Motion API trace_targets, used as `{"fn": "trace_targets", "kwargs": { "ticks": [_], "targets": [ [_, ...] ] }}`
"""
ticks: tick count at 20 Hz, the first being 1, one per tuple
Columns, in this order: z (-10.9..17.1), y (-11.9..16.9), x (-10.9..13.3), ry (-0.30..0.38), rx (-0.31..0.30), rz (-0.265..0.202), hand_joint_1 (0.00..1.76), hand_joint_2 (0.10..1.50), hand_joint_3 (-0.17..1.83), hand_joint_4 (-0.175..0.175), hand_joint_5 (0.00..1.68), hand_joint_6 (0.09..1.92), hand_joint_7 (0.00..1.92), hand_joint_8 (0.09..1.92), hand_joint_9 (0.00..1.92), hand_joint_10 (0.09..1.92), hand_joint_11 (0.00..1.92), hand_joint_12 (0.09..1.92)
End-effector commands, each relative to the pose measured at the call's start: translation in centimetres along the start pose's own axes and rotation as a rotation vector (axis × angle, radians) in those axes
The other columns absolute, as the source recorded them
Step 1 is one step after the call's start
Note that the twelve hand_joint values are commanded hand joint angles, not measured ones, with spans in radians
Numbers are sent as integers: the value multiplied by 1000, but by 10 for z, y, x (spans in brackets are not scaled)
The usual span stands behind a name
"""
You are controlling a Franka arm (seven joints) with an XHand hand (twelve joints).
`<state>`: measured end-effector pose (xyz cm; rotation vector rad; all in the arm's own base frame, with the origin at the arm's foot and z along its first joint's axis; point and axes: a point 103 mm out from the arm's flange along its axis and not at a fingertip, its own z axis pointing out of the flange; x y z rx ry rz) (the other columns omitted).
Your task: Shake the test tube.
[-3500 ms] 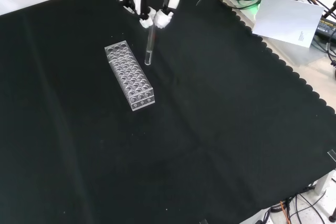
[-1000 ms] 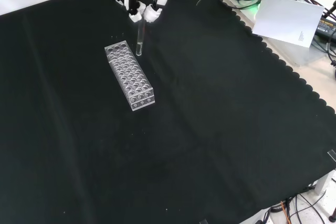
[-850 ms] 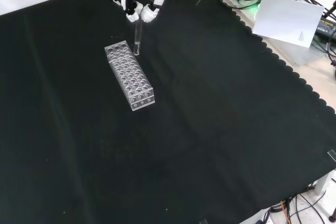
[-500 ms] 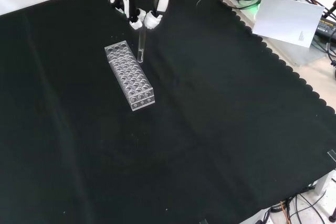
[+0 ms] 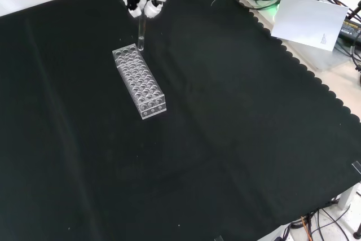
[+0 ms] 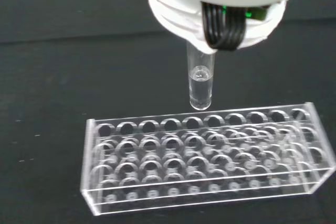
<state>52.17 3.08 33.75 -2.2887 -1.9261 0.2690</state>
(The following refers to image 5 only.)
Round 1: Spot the clear glass test tube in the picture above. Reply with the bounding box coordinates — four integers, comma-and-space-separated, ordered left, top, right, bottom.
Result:
137, 6, 147, 52

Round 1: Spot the clear plastic test tube rack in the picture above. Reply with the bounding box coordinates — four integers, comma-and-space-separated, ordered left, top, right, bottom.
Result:
112, 43, 168, 120

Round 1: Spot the black bench cloth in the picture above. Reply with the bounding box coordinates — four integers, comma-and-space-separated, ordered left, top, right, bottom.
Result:
0, 0, 361, 241

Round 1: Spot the pale board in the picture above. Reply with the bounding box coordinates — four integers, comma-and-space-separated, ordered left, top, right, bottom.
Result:
270, 0, 350, 54

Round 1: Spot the black power supply brick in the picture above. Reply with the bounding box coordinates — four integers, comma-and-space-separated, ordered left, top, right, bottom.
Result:
337, 17, 361, 42

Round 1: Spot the white table leg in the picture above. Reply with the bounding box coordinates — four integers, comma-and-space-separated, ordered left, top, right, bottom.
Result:
337, 184, 355, 211

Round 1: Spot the orange cable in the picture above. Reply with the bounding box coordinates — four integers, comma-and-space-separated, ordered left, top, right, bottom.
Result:
300, 215, 312, 241

